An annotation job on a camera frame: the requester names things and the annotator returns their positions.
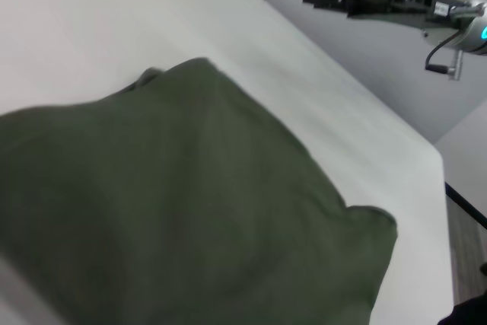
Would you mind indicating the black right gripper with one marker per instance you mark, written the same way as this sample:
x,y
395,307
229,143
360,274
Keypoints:
x,y
407,1

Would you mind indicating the dark green FREE t-shirt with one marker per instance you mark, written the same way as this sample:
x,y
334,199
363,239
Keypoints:
x,y
171,207

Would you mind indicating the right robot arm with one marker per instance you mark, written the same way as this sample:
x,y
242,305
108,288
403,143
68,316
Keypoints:
x,y
475,32

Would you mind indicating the black metal bar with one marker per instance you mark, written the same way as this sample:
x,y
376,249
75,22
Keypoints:
x,y
468,207

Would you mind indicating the dark rounded base object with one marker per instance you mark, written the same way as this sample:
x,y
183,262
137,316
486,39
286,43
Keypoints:
x,y
468,311

